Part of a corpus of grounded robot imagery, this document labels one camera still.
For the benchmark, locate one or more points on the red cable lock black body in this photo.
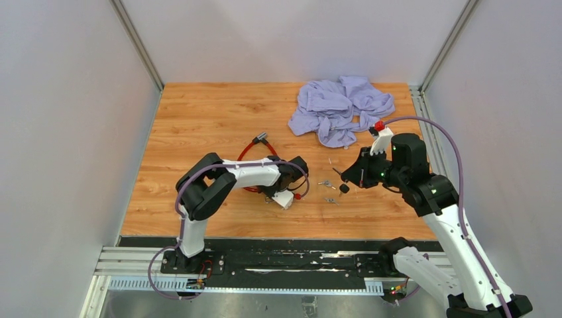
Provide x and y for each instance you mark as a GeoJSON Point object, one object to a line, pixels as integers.
{"type": "Point", "coordinates": [259, 146]}

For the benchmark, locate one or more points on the aluminium frame post right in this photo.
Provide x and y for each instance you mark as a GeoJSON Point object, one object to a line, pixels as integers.
{"type": "Point", "coordinates": [452, 37]}

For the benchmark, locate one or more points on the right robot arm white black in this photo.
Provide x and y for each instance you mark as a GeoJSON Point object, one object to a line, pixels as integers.
{"type": "Point", "coordinates": [476, 288]}

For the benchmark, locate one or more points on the aluminium frame post left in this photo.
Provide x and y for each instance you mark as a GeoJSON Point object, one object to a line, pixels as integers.
{"type": "Point", "coordinates": [136, 40]}

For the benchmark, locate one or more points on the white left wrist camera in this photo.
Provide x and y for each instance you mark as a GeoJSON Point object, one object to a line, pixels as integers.
{"type": "Point", "coordinates": [283, 198]}

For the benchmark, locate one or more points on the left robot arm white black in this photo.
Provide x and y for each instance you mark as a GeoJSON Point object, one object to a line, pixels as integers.
{"type": "Point", "coordinates": [204, 188]}

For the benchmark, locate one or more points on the silver key bunch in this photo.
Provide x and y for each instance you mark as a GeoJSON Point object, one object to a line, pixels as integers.
{"type": "Point", "coordinates": [327, 183]}

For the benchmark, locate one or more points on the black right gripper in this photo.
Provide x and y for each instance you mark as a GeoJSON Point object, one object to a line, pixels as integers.
{"type": "Point", "coordinates": [364, 161]}

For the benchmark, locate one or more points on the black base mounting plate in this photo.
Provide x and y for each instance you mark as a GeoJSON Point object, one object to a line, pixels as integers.
{"type": "Point", "coordinates": [283, 263]}

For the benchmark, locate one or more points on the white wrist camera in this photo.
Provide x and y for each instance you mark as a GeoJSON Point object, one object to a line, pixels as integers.
{"type": "Point", "coordinates": [283, 198]}
{"type": "Point", "coordinates": [382, 136]}

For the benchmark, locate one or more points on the crumpled lavender cloth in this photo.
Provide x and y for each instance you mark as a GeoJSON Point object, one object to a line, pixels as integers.
{"type": "Point", "coordinates": [337, 110]}

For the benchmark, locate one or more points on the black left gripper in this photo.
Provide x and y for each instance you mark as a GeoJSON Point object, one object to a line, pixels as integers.
{"type": "Point", "coordinates": [270, 193]}

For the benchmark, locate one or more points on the aluminium frame post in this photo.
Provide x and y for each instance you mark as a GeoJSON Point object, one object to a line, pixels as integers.
{"type": "Point", "coordinates": [452, 37]}
{"type": "Point", "coordinates": [136, 40]}

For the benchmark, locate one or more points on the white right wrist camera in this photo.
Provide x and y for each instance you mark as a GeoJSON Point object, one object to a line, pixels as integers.
{"type": "Point", "coordinates": [382, 136]}

